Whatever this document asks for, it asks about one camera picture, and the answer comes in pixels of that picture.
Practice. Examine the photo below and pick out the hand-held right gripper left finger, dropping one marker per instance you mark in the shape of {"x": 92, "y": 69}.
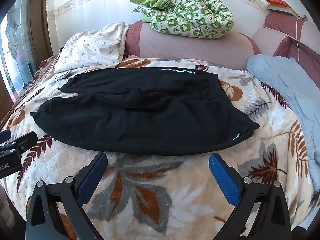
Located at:
{"x": 93, "y": 177}

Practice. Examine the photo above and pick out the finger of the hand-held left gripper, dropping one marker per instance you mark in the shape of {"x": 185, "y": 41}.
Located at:
{"x": 21, "y": 143}
{"x": 4, "y": 137}

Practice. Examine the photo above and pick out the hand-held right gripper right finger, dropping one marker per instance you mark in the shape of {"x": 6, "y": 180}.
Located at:
{"x": 223, "y": 177}

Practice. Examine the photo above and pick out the black pants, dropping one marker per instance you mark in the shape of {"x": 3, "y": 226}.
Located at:
{"x": 140, "y": 115}

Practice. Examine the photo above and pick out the leaf print blanket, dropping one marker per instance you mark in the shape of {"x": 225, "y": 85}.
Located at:
{"x": 150, "y": 192}

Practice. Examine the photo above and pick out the small grey packet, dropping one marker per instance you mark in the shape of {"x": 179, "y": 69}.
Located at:
{"x": 63, "y": 75}

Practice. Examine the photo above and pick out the stained glass window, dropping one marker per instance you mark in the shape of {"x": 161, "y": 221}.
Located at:
{"x": 16, "y": 47}

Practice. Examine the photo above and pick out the light blue cloth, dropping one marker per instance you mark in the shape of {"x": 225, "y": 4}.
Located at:
{"x": 295, "y": 92}

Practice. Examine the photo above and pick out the white floral pillow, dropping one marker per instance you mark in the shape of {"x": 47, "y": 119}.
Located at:
{"x": 92, "y": 47}

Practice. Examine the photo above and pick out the green checked quilt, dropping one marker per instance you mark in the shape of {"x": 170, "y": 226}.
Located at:
{"x": 190, "y": 12}

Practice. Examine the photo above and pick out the red and tan books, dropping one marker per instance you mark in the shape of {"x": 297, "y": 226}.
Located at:
{"x": 283, "y": 10}

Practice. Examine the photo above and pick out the red book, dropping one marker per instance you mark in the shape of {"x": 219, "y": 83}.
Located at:
{"x": 277, "y": 2}

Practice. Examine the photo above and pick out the brown wooden window frame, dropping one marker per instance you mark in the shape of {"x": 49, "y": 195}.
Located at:
{"x": 40, "y": 25}

